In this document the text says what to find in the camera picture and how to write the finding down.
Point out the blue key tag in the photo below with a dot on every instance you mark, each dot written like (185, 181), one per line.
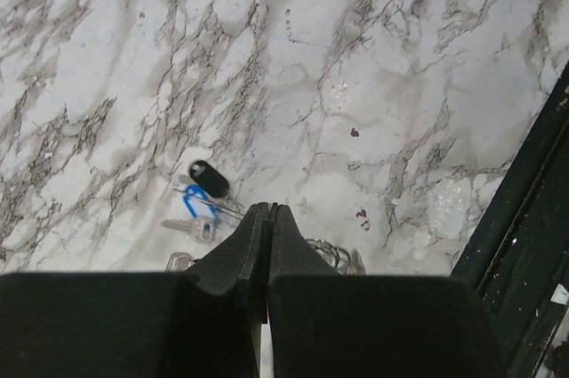
(198, 203)

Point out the silver key on plate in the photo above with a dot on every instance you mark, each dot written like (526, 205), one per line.
(201, 229)

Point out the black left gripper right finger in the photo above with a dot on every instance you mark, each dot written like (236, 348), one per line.
(325, 324)

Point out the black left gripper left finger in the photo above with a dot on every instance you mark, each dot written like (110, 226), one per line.
(203, 321)

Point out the black key tag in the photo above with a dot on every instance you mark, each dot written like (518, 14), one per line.
(209, 179)

